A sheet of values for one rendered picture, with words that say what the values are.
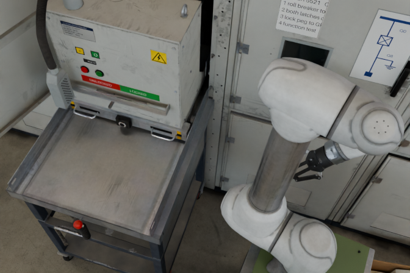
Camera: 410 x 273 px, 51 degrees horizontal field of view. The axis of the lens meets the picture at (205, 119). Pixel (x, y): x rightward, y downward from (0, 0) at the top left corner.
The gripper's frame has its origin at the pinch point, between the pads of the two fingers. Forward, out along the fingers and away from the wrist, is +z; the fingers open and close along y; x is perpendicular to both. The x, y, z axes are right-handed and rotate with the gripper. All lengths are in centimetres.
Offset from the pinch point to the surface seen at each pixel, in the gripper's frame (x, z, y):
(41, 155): -45, 68, -51
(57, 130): -35, 65, -59
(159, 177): -22.4, 36.5, -21.5
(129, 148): -22, 45, -38
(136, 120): -19, 37, -47
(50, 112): 4, 113, -89
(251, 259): -13.4, 21.0, 21.3
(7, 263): -27, 157, -24
